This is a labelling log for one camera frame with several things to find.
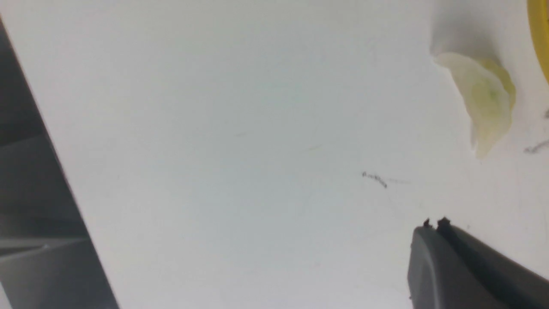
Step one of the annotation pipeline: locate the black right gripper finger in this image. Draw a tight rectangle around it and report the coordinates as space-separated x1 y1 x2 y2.
407 218 549 309

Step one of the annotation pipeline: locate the bamboo steamer tray yellow rim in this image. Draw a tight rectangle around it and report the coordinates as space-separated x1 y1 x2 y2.
527 0 549 82

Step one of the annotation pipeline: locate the green dumpling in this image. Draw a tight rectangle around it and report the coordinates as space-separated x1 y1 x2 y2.
434 52 516 160

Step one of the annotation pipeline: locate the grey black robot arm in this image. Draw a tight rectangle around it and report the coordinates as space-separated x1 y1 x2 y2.
1 26 548 309

